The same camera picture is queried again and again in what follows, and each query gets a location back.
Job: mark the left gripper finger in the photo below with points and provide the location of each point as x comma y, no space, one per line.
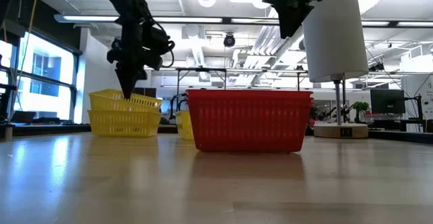
129,82

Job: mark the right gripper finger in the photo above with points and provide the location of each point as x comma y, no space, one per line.
291,17

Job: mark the yellow slotted plastic basket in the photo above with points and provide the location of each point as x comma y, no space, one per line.
125,124
185,126
108,104

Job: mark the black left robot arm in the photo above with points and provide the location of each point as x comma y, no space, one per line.
128,0

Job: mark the black round ceiling fixture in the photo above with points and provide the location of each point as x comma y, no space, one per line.
229,40
115,44

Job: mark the white shade wooden base lamp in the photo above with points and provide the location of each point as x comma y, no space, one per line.
335,31

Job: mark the black background table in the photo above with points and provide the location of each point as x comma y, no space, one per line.
201,69

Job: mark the green background potted plant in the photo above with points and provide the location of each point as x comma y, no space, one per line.
361,106

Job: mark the black computer monitor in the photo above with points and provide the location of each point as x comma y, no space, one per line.
387,101

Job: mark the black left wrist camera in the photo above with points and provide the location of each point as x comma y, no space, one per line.
158,43

